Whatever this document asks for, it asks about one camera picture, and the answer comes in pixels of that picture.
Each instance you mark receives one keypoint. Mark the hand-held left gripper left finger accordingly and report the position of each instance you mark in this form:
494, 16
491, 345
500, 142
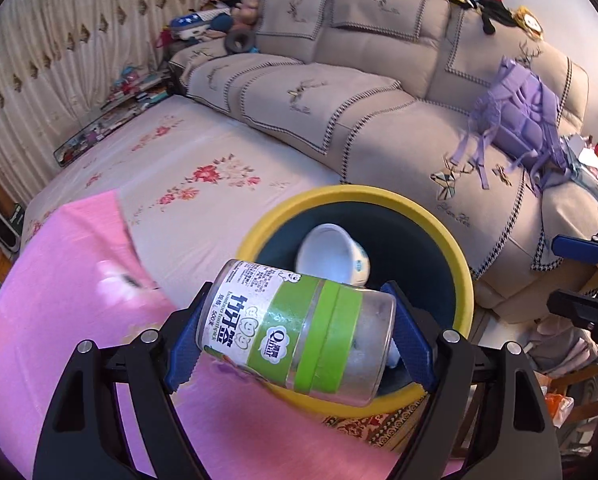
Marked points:
184, 355

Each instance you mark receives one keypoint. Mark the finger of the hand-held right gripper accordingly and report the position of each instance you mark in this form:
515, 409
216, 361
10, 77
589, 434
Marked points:
579, 305
574, 246

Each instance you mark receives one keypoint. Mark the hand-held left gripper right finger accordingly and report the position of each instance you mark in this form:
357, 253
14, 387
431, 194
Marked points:
410, 340

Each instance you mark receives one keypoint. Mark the dark bin with yellow rim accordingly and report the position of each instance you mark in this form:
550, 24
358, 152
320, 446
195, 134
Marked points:
429, 240

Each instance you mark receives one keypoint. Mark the clear toothpick jar green label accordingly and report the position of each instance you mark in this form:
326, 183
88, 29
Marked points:
299, 335

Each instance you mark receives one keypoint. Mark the pile of clothes and papers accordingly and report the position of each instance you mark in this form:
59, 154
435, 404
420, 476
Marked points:
594, 170

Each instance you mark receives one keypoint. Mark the patterned floor rug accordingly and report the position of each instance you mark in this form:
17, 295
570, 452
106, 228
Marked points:
374, 427

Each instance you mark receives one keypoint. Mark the pink tablecloth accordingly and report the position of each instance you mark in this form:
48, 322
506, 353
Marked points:
69, 270

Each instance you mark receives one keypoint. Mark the purple backpack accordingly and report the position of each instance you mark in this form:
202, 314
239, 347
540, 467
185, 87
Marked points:
519, 110

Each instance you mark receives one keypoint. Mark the floral bed sheet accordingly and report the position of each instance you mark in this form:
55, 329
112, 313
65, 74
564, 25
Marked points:
204, 150

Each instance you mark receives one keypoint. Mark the beige sofa with deer covers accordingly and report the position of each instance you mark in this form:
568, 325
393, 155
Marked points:
369, 100

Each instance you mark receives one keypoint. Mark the black yellow plush toy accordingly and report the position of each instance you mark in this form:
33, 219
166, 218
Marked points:
494, 7

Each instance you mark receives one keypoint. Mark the low shelf with books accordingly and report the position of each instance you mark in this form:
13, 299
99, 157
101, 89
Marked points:
114, 110

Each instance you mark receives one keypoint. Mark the grey neck pillow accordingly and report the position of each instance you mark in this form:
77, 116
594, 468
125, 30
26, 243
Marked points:
239, 41

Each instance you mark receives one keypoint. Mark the beige patterned curtain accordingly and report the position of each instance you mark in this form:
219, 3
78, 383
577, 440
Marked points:
54, 50

